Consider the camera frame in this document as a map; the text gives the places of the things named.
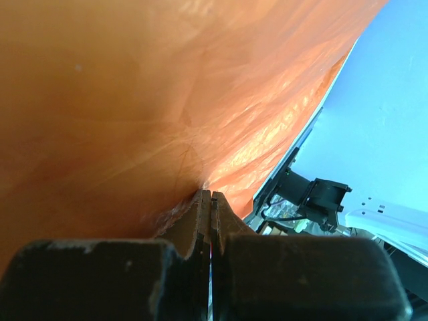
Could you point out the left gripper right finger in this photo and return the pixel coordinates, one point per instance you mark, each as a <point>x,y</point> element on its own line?
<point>272,277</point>

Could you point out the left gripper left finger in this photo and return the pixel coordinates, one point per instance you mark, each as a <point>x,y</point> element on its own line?
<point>166,278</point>

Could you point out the orange wrapping paper sheet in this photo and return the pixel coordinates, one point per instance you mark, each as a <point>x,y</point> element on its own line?
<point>113,113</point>

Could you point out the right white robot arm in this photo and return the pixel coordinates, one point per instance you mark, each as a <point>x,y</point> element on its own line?
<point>331,204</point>

